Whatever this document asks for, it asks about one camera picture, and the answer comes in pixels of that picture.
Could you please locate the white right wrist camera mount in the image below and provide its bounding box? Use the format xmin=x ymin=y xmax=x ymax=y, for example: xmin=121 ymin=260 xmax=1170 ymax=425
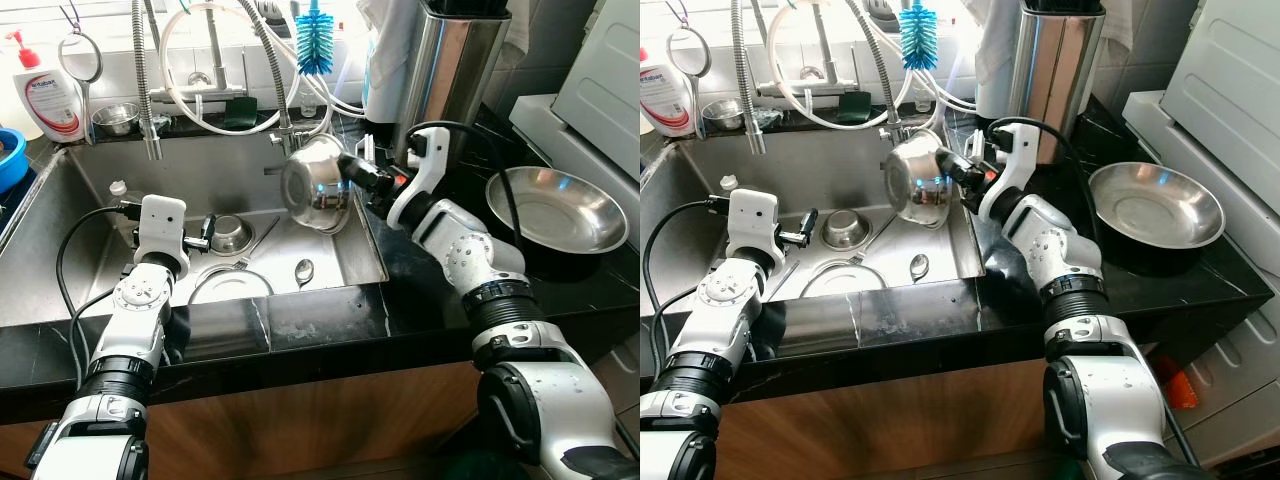
xmin=978 ymin=122 xmax=1041 ymax=223
xmin=388 ymin=128 xmax=453 ymax=229

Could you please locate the blue plastic bowl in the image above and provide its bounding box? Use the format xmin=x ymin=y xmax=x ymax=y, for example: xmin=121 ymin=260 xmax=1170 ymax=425
xmin=0 ymin=127 xmax=29 ymax=194

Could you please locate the clear hose loop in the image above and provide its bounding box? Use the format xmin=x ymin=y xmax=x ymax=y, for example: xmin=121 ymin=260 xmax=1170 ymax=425
xmin=766 ymin=5 xmax=976 ymax=131
xmin=158 ymin=5 xmax=366 ymax=136

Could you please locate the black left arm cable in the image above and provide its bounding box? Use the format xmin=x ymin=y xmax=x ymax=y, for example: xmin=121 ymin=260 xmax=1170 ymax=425
xmin=55 ymin=200 xmax=141 ymax=391
xmin=642 ymin=195 xmax=736 ymax=351

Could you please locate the round steel plate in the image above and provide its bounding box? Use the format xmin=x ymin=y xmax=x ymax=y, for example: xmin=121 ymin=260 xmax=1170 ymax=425
xmin=188 ymin=265 xmax=276 ymax=306
xmin=798 ymin=262 xmax=886 ymax=301

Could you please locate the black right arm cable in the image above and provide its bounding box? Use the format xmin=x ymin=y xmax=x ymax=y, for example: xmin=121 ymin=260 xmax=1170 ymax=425
xmin=988 ymin=117 xmax=1101 ymax=251
xmin=410 ymin=120 xmax=526 ymax=251

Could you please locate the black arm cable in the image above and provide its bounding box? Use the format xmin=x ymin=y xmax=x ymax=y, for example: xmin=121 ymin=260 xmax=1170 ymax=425
xmin=988 ymin=117 xmax=1101 ymax=251
xmin=55 ymin=200 xmax=141 ymax=391
xmin=642 ymin=195 xmax=736 ymax=351
xmin=410 ymin=120 xmax=526 ymax=251

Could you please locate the flexible steel spray faucet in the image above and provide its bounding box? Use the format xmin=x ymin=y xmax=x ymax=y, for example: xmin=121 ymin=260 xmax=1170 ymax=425
xmin=730 ymin=0 xmax=773 ymax=156
xmin=128 ymin=0 xmax=166 ymax=161

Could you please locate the steel wire strainer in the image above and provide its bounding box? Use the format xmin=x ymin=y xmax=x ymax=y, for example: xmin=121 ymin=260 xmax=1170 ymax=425
xmin=667 ymin=28 xmax=713 ymax=113
xmin=58 ymin=30 xmax=104 ymax=116

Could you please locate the steel knife block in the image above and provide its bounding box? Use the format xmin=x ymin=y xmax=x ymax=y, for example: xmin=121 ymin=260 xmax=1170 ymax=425
xmin=393 ymin=0 xmax=513 ymax=166
xmin=1005 ymin=0 xmax=1109 ymax=166

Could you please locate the deep steel bowl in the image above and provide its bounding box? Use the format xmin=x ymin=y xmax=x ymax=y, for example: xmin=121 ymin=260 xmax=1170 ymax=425
xmin=280 ymin=135 xmax=359 ymax=234
xmin=885 ymin=128 xmax=963 ymax=226

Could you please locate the teal bottle brush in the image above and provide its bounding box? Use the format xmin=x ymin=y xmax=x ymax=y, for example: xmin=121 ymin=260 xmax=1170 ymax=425
xmin=294 ymin=0 xmax=336 ymax=76
xmin=898 ymin=0 xmax=941 ymax=71

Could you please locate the small steel bowl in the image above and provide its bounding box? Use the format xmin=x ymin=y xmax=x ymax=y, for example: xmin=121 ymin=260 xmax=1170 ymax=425
xmin=92 ymin=103 xmax=141 ymax=137
xmin=700 ymin=98 xmax=746 ymax=131
xmin=820 ymin=208 xmax=869 ymax=251
xmin=208 ymin=215 xmax=255 ymax=255

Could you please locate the white washing machine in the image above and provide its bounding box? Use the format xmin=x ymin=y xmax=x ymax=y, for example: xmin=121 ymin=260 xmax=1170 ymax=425
xmin=1120 ymin=0 xmax=1280 ymax=466
xmin=510 ymin=0 xmax=641 ymax=233

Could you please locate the steel kitchen sink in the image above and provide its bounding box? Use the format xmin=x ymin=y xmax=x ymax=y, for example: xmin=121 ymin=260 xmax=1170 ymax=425
xmin=0 ymin=130 xmax=391 ymax=331
xmin=640 ymin=125 xmax=991 ymax=326

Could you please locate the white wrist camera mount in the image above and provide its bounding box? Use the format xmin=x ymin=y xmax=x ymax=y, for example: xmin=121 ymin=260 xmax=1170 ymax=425
xmin=727 ymin=188 xmax=784 ymax=266
xmin=978 ymin=122 xmax=1041 ymax=223
xmin=388 ymin=128 xmax=453 ymax=229
xmin=135 ymin=195 xmax=191 ymax=271

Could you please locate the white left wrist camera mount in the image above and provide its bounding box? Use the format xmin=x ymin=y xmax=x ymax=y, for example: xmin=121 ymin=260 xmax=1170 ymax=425
xmin=135 ymin=195 xmax=191 ymax=271
xmin=727 ymin=188 xmax=784 ymax=266

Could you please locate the steel cutlery piece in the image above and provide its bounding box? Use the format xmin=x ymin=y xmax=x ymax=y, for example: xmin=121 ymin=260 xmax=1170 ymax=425
xmin=860 ymin=212 xmax=898 ymax=259
xmin=243 ymin=215 xmax=283 ymax=263

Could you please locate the wide steel bowl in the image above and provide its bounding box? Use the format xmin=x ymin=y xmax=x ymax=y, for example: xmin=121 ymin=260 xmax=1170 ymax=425
xmin=486 ymin=166 xmax=631 ymax=256
xmin=1088 ymin=162 xmax=1227 ymax=251

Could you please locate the green black sponge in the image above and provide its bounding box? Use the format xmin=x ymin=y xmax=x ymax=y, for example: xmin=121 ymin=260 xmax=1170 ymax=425
xmin=222 ymin=95 xmax=261 ymax=129
xmin=835 ymin=90 xmax=873 ymax=123

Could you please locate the wooden cabinet front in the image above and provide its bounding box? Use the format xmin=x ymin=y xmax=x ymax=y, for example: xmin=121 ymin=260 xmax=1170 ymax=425
xmin=0 ymin=360 xmax=491 ymax=480
xmin=715 ymin=360 xmax=1061 ymax=480

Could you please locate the white soap pump bottle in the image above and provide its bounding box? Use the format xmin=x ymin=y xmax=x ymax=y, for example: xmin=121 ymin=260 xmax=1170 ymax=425
xmin=640 ymin=48 xmax=698 ymax=139
xmin=5 ymin=30 xmax=86 ymax=143

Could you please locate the steel gooseneck tap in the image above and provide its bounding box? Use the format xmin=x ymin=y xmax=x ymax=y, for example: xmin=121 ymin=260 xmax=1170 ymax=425
xmin=175 ymin=0 xmax=333 ymax=159
xmin=785 ymin=0 xmax=916 ymax=151

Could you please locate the orange plastic object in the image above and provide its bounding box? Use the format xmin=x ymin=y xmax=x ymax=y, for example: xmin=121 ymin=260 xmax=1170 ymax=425
xmin=1160 ymin=370 xmax=1198 ymax=411

